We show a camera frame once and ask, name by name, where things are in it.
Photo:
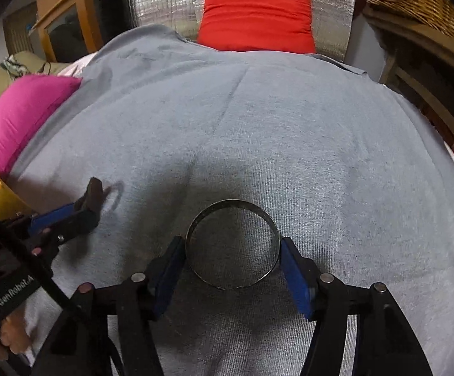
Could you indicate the pale pink sheet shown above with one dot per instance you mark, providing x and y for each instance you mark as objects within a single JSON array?
[{"x": 74, "y": 68}]

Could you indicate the grey blanket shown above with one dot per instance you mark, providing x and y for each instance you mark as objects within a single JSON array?
[{"x": 289, "y": 133}]

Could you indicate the silver metal bangle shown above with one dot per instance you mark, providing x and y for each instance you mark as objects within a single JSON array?
[{"x": 230, "y": 204}]

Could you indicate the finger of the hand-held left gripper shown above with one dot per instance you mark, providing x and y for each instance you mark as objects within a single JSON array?
[
  {"x": 74, "y": 227},
  {"x": 50, "y": 217}
]

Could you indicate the magenta cushion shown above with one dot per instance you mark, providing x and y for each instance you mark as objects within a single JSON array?
[{"x": 19, "y": 117}]

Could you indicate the red cushion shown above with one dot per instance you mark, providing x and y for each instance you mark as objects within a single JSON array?
[{"x": 254, "y": 19}]

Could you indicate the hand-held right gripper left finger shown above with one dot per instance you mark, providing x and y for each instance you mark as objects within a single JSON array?
[{"x": 170, "y": 278}]

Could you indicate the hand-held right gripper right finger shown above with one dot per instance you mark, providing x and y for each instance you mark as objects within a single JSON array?
[{"x": 297, "y": 278}]

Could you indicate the person's left hand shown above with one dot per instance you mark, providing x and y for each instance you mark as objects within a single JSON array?
[{"x": 13, "y": 337}]

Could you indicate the wooden shelf rack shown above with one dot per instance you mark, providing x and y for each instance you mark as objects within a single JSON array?
[{"x": 407, "y": 27}]

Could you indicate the green white patterned cloth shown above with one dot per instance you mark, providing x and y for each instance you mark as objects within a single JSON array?
[{"x": 13, "y": 66}]

